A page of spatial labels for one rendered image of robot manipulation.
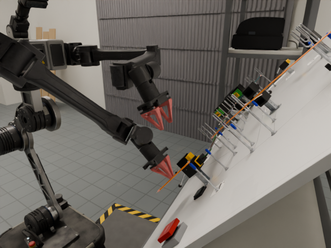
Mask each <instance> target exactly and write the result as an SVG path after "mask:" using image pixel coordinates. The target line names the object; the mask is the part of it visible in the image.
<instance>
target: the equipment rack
mask: <svg viewBox="0 0 331 248"><path fill-rule="evenodd" d="M320 1H321V0H307V1H306V7H305V12H304V17H303V23H302V24H303V25H304V26H306V27H307V28H308V29H309V30H310V31H313V30H315V25H316V20H317V15H318V11H319V6H320ZM246 3H247V0H242V1H241V11H240V20H239V24H240V23H241V22H243V21H244V20H245V12H246ZM232 4H233V0H226V9H225V21H224V33H223V45H222V57H221V70H220V82H219V94H218V106H219V105H220V104H221V103H222V101H223V100H224V96H225V85H226V74H227V63H228V58H236V59H235V69H234V78H233V88H232V89H233V90H234V89H235V88H236V87H237V85H238V76H239V67H240V58H252V59H278V60H287V59H289V60H298V59H299V58H300V57H301V56H302V55H303V54H304V53H306V52H307V51H308V49H306V48H305V47H304V46H303V45H302V44H301V43H300V42H299V43H298V49H297V48H296V47H282V48H280V49H278V50H274V49H234V48H232V47H231V48H229V41H230V31H231V20H232ZM220 125H221V124H219V122H218V121H217V120H216V128H219V127H220Z"/></svg>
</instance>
